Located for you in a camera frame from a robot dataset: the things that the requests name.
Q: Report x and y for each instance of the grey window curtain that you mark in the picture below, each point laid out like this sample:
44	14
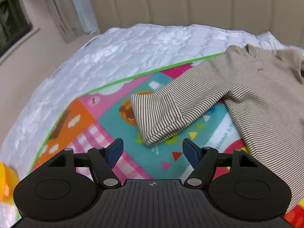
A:
73	18

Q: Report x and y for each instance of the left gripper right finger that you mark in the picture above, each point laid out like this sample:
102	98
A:
202	161

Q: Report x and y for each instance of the beige padded headboard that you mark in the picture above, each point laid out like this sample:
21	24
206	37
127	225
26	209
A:
283	18

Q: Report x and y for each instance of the white quilted mattress cover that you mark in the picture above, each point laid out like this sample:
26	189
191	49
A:
116	56

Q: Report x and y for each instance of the yellow orange plush toy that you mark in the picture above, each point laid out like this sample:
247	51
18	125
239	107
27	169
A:
8	181

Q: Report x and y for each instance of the beige striped knit garment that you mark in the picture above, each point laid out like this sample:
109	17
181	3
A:
263	92

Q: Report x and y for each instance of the dark window frame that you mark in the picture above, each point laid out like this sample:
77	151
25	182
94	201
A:
14	24

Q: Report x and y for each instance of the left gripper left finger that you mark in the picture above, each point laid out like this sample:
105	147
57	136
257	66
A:
103	160

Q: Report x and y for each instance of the colourful cartoon play mat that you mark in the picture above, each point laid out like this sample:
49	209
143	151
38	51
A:
154	174

